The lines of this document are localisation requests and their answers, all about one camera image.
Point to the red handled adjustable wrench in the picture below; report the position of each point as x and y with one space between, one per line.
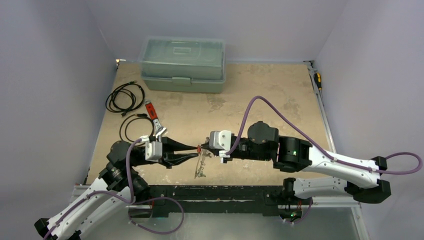
159 130

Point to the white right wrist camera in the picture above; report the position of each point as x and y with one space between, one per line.
221 139

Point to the yellow black screwdriver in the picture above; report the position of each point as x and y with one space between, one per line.
318 80

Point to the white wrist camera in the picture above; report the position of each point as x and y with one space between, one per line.
221 139
153 148

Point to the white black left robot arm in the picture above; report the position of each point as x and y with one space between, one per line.
117 187

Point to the green plastic toolbox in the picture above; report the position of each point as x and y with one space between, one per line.
183 64

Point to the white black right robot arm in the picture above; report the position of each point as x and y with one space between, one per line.
344 176

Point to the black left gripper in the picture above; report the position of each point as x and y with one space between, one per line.
169 146

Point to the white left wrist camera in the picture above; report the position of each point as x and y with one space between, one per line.
153 148

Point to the aluminium frame rail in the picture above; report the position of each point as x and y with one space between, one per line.
356 209

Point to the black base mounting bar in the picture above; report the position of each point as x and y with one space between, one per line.
267 200

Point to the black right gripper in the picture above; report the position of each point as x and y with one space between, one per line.
208 146

